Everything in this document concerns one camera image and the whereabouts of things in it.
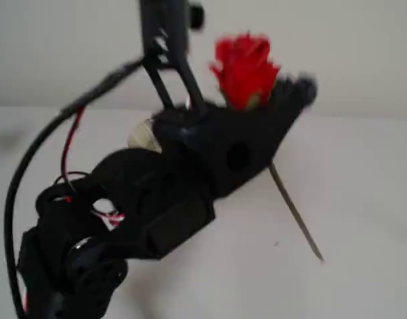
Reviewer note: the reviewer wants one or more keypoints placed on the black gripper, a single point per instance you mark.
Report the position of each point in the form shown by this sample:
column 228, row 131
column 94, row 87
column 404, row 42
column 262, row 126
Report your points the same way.
column 248, row 146

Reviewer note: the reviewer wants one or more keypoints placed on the striped onyx stone vase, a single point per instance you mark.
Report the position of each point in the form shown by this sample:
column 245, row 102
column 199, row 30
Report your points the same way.
column 142, row 136

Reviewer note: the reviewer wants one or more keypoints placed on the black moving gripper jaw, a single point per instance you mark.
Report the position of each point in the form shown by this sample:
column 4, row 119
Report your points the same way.
column 296, row 89

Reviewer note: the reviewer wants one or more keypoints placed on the red rose with green stem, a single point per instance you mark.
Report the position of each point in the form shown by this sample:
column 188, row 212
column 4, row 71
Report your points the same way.
column 243, row 73

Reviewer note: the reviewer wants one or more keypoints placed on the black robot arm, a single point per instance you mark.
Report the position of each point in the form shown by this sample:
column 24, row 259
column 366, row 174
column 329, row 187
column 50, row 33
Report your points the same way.
column 140, row 199

